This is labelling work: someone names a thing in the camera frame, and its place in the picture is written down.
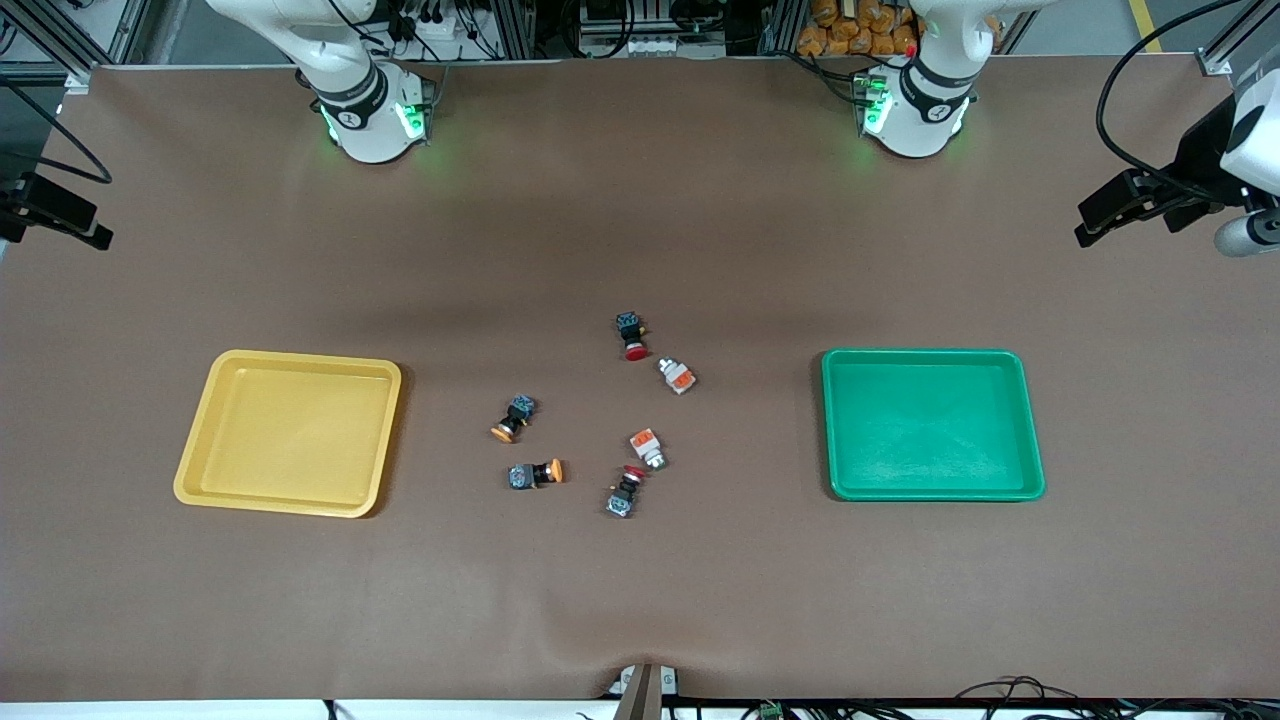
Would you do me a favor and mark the yellow plastic tray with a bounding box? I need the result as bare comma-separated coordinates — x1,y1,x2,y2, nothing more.
173,349,403,519

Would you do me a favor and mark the black cable bundle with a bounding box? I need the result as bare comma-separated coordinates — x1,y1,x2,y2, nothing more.
955,676,1280,720

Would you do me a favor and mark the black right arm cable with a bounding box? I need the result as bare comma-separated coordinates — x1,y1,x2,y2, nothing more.
0,78,113,187

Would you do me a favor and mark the red push button switch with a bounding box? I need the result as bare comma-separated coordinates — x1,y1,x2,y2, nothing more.
604,464,649,519
615,312,652,362

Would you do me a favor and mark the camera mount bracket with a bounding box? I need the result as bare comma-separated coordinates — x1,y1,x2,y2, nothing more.
608,662,681,720

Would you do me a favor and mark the yellow push button switch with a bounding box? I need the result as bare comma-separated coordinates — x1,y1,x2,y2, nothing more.
507,458,564,492
490,394,536,444

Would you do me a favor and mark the white power strip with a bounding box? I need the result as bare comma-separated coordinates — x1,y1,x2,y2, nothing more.
395,8,477,61
578,33,683,59

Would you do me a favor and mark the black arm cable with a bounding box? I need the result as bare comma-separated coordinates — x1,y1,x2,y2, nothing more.
1096,0,1251,196
0,78,113,187

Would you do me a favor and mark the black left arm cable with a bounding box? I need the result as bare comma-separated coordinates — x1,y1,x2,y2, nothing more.
1096,0,1251,196

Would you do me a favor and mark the brown table mat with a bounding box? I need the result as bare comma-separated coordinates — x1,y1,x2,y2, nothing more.
0,55,1280,701

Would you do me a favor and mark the aluminium frame profile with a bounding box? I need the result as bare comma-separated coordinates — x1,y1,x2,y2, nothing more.
1195,0,1280,78
0,0,96,96

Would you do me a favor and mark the green plastic tray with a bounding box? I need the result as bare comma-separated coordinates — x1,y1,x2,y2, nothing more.
821,348,1047,502

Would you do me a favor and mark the orange packets pile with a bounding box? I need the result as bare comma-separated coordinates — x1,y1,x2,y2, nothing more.
797,0,921,58

